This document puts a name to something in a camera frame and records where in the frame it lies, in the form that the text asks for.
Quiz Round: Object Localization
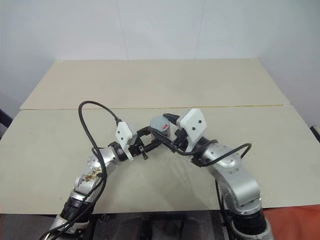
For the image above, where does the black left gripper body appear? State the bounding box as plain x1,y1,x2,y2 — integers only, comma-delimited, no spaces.
127,130,151,161

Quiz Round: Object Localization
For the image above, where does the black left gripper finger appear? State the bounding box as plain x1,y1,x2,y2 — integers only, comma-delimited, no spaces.
136,126,154,137
145,141,165,152

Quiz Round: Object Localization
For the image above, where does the gray jar with red label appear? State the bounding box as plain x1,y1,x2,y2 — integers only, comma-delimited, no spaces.
155,124,174,139

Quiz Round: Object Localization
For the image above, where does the red cloth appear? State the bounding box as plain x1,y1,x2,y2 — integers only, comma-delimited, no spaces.
261,203,320,240

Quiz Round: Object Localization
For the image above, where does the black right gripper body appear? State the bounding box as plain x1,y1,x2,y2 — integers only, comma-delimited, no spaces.
171,128,191,154

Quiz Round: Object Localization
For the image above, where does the black object at room edge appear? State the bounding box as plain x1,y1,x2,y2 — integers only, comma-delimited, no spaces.
309,124,320,144

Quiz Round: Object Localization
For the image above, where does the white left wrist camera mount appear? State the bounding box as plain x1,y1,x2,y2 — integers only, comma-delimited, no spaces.
115,121,138,160

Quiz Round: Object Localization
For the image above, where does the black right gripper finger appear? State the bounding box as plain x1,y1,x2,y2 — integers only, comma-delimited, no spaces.
162,113,181,124
150,129,176,153

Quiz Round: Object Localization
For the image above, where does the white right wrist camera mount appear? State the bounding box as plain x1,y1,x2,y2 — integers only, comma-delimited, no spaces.
176,108,208,153

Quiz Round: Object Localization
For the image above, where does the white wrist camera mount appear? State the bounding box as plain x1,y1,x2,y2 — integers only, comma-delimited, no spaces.
115,121,138,160
176,108,208,153

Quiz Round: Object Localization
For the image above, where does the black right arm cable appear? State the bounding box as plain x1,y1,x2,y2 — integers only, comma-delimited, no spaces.
174,139,252,169

